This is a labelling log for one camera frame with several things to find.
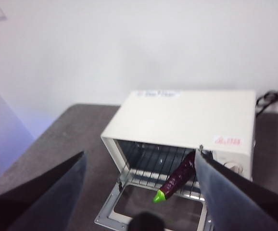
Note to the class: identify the beige round oven knob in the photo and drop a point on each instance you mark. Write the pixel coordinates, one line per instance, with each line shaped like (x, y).
(232, 166)

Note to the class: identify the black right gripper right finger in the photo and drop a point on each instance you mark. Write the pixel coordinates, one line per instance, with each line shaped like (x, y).
(237, 204)

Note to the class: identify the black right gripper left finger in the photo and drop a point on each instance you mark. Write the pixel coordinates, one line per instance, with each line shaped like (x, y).
(45, 204)

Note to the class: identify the purple eggplant with green stem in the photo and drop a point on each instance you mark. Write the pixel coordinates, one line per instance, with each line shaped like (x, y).
(177, 180)

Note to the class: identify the white toaster oven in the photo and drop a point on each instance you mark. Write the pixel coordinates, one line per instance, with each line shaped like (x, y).
(182, 120)

